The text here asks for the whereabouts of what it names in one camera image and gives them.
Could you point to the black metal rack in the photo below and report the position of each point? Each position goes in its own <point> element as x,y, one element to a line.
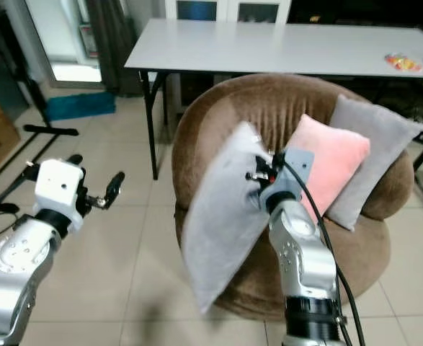
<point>51,130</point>

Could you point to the brown round sofa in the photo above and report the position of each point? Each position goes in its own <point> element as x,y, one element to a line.
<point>254,101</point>

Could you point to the large light grey pillow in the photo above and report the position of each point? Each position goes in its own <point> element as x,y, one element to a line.
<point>222,216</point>

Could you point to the small grey pillow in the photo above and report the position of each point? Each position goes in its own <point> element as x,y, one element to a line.
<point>377,144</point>

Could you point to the dark grey curtain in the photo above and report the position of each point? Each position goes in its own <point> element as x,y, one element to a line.
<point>114,43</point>

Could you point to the white cabinet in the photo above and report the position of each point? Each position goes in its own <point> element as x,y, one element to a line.
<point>229,10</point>

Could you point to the glass door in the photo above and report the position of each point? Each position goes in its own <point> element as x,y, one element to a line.
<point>63,43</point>

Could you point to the blue floor mat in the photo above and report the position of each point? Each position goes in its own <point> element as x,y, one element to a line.
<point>81,106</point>

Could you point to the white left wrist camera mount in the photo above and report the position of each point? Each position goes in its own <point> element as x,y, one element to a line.
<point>58,186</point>

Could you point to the pink pillow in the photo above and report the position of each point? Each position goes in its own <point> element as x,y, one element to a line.
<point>337,158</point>

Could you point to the colourful snack packet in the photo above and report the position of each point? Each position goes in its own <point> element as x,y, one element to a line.
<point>403,63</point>

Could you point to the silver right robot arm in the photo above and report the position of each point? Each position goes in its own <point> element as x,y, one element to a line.
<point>306,267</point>

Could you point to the white folding table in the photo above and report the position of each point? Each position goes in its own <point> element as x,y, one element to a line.
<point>269,47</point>

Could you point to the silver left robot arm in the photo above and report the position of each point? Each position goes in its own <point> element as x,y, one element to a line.
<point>16,267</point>

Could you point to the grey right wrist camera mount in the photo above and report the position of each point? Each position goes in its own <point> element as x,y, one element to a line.
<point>292,173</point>

